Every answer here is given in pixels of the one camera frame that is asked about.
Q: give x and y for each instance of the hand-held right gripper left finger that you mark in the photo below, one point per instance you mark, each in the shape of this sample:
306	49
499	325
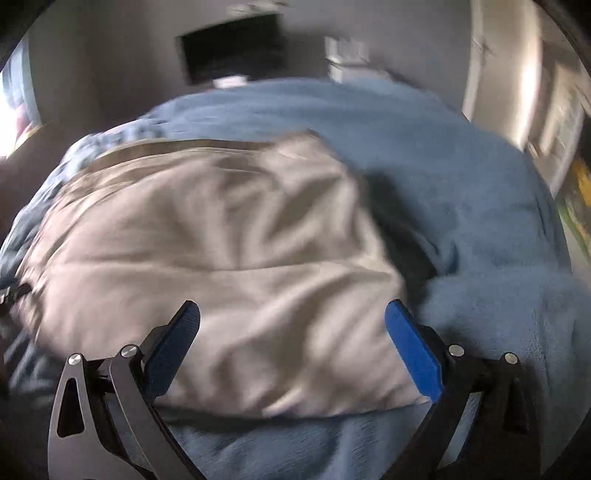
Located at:
175	332

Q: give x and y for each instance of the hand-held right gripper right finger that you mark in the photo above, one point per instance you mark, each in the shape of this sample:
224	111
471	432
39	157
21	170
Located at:
411	341

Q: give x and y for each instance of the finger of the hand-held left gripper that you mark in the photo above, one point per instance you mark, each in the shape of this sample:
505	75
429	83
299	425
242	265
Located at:
16	294

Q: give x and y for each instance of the cream quilted puffer jacket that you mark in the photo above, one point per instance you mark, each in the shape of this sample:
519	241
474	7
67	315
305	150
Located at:
207	267

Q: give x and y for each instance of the blue fleece blanket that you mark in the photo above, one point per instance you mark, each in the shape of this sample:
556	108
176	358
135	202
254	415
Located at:
452	194

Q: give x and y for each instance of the bright window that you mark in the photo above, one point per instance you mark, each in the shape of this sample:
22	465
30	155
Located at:
16	106

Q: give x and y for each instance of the beige door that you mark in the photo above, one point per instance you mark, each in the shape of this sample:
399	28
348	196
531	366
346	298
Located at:
498	69

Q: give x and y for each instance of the white box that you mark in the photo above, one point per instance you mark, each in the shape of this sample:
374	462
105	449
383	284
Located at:
346	55

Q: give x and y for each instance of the dark wall screen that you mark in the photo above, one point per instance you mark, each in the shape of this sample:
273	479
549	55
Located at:
231	46

